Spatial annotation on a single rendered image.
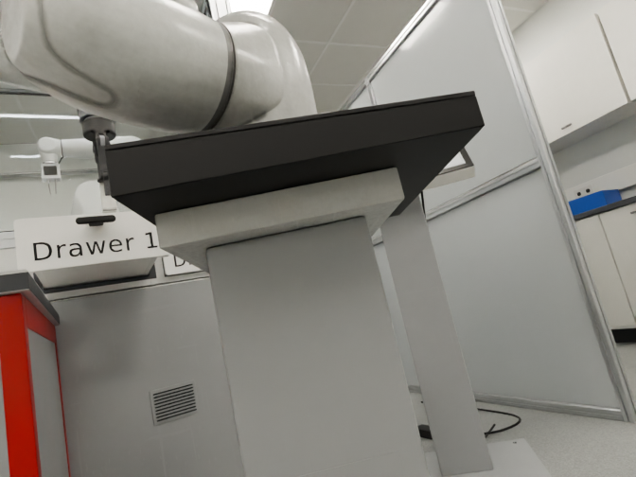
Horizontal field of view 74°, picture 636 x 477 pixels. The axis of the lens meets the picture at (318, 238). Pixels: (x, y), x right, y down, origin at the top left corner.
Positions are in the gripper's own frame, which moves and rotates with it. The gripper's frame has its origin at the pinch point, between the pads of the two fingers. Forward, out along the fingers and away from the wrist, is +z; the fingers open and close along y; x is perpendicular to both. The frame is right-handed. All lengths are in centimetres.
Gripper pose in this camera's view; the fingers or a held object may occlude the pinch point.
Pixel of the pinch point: (108, 198)
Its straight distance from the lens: 116.2
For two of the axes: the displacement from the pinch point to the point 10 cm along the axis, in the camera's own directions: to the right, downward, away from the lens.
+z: 2.1, 9.6, -1.8
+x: 8.7, -1.0, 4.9
